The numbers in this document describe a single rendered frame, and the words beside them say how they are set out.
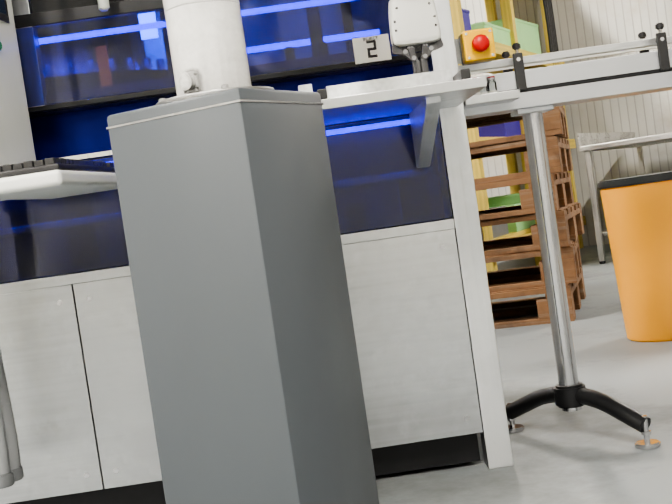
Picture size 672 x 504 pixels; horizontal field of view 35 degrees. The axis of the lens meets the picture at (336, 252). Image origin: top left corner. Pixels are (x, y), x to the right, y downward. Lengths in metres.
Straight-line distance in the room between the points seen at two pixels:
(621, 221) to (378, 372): 1.78
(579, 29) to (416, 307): 7.36
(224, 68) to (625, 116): 8.05
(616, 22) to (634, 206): 5.70
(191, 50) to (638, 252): 2.66
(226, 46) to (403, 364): 1.09
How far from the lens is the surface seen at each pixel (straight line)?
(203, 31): 1.67
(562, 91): 2.67
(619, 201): 4.07
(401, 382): 2.51
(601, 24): 9.67
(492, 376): 2.54
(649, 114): 9.53
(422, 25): 2.21
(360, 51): 2.50
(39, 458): 2.61
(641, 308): 4.10
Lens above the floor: 0.67
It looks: 2 degrees down
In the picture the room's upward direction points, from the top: 8 degrees counter-clockwise
